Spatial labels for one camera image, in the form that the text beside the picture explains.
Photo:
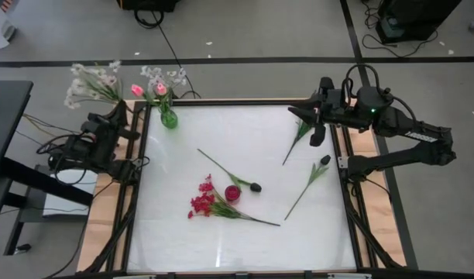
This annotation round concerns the wooden side board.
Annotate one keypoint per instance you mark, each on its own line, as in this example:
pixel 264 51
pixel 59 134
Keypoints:
pixel 380 217
pixel 101 217

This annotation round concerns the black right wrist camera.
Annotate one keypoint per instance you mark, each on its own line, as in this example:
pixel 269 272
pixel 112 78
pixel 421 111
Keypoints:
pixel 327 84

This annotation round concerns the dark tulip with green stem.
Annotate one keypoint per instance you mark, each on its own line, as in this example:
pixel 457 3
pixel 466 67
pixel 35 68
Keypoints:
pixel 255 187
pixel 325 159

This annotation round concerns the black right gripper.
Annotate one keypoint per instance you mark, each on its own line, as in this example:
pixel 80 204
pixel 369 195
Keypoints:
pixel 337 108

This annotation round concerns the pink tulip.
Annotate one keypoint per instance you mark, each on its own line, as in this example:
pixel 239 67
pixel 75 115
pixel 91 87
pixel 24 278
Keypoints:
pixel 161 89
pixel 137 90

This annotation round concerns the red ribbed glass vase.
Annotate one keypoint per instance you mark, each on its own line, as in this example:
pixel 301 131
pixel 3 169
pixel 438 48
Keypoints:
pixel 232 193

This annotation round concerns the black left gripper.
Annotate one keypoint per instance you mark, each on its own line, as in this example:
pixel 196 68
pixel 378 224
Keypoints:
pixel 121 122

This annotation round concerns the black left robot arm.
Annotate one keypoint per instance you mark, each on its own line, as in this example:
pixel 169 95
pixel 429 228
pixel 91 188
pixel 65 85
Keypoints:
pixel 90 151

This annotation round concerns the black computer tower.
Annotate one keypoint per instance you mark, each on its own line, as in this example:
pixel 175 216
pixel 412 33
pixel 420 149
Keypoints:
pixel 415 15

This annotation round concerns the large red flower bunch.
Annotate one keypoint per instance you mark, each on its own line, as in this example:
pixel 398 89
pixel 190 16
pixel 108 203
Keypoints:
pixel 204 201

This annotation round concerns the black equipment box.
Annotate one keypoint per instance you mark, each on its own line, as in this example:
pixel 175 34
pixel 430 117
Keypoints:
pixel 148 4

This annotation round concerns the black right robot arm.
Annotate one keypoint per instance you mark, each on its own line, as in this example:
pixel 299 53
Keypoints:
pixel 399 160

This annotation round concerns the black standing desk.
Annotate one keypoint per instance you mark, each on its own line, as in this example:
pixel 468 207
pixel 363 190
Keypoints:
pixel 8 116

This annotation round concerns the white flower bunch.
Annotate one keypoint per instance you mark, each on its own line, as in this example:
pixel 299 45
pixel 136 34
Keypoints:
pixel 158 82
pixel 114 65

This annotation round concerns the green glass vase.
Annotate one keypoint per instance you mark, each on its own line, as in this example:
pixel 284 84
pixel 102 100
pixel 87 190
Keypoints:
pixel 169 119

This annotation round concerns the small red flower sprig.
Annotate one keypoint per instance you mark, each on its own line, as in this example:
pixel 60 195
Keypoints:
pixel 302 129

